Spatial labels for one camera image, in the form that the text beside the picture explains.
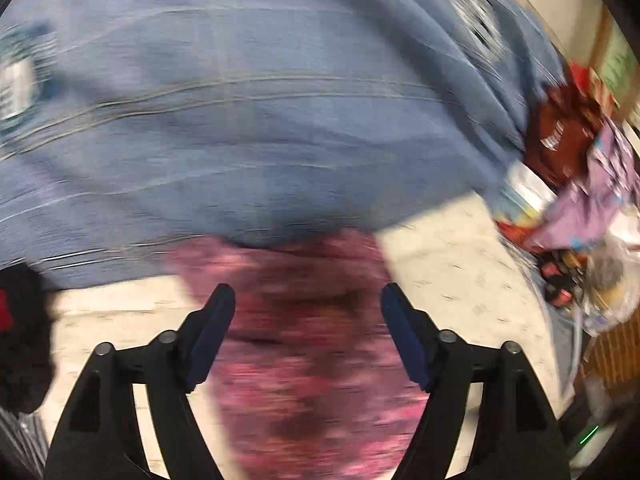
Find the white bed sheet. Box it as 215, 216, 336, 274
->
47, 192, 571, 480

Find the blue blanket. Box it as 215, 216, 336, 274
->
0, 0, 568, 291

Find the grey striped cloth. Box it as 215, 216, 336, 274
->
0, 404, 52, 480

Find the purple printed cloth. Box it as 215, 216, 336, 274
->
527, 120, 640, 253

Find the white and yellow packet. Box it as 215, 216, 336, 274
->
494, 159, 557, 228

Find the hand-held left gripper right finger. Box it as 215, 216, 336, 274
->
380, 282, 572, 480

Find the black and red garment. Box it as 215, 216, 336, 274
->
0, 262, 60, 415

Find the green box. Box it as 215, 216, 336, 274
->
590, 20, 638, 111

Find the clear plastic bag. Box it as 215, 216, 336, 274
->
577, 207, 640, 338

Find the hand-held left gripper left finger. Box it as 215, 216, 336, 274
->
44, 283, 236, 480

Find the dark red packet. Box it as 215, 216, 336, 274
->
522, 82, 603, 188

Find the red and black packet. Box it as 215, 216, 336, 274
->
540, 250, 583, 308

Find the pink floral garment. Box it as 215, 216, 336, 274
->
165, 229, 437, 480

